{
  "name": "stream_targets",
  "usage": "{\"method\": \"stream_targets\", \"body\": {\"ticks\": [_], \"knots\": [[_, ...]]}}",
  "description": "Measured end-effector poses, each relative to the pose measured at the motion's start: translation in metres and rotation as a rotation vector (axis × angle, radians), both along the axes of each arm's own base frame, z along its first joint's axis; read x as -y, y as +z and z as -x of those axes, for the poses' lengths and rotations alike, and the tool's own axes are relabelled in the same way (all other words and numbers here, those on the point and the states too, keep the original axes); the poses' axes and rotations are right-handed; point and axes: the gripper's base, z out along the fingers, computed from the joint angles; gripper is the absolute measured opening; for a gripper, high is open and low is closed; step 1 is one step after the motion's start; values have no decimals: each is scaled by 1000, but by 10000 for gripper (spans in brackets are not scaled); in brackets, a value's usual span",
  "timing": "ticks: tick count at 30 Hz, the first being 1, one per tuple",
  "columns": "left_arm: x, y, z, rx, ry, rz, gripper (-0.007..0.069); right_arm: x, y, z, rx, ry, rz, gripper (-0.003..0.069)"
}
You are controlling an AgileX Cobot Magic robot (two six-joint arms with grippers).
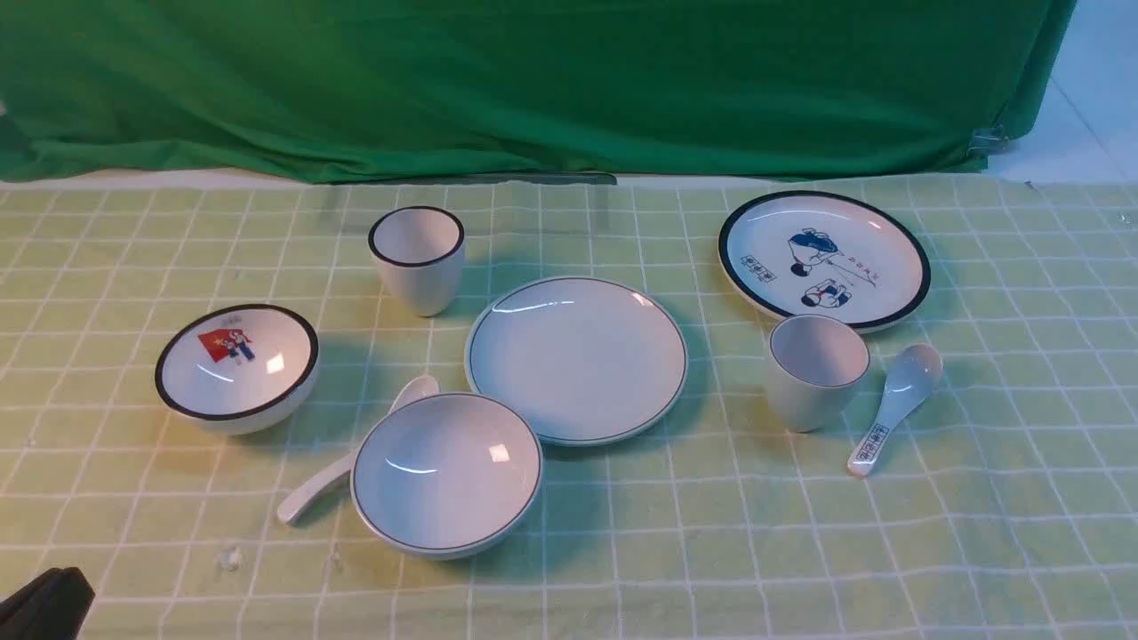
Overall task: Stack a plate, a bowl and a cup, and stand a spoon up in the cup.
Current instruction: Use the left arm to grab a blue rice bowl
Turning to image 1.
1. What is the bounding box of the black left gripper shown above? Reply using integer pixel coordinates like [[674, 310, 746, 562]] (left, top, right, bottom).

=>
[[1, 567, 96, 639]]

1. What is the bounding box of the white cup black rim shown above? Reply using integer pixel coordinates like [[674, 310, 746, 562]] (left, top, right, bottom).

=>
[[366, 205, 465, 317]]

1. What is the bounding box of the white bowl with flag picture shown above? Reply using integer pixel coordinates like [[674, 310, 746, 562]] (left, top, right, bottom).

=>
[[154, 303, 324, 435]]

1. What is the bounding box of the light green checkered tablecloth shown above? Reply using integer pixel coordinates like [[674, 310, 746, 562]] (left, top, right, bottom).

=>
[[1, 177, 1137, 639]]

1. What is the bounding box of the plain white plate thin rim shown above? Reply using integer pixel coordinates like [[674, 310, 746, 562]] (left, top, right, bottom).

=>
[[464, 276, 690, 448]]

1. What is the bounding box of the metal clip on backdrop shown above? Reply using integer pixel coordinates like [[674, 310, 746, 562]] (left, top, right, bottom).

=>
[[967, 124, 1012, 157]]

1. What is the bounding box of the plain white cup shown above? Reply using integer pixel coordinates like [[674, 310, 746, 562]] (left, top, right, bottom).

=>
[[762, 315, 871, 433]]

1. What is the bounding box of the plain white ceramic spoon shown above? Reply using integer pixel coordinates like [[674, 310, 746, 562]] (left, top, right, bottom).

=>
[[277, 374, 440, 526]]

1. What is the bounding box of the green backdrop cloth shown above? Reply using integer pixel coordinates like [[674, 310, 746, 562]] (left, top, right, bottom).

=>
[[1, 1, 1077, 183]]

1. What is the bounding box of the white plate with cartoon figures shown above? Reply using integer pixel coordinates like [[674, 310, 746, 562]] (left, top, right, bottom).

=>
[[717, 190, 932, 333]]

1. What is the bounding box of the plain white bowl thin rim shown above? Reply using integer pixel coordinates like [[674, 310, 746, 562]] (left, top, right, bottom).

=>
[[349, 393, 546, 560]]

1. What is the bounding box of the white spoon with printed handle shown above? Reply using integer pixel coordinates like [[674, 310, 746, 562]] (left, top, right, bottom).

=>
[[846, 343, 943, 478]]

